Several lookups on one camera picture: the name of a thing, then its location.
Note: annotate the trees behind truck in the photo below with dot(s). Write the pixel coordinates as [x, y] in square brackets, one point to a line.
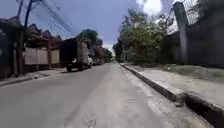
[95, 45]

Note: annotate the grey asphalt road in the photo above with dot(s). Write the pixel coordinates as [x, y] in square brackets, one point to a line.
[100, 96]

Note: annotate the green trees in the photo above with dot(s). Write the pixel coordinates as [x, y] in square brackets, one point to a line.
[141, 40]

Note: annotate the dark box truck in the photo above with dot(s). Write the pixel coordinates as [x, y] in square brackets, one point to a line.
[75, 55]

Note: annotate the dark concrete kerb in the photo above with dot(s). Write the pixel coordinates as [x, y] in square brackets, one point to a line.
[173, 94]

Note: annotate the grey concrete sidewalk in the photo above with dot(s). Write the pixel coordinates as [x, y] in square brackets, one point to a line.
[186, 81]

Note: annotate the row of houses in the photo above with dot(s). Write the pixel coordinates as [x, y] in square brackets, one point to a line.
[36, 50]

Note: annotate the concrete pavement strip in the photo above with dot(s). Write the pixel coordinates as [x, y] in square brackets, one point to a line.
[30, 76]

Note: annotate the utility pole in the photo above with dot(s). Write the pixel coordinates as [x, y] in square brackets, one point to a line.
[22, 36]

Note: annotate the grey concrete wall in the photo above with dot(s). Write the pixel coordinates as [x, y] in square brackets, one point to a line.
[203, 40]

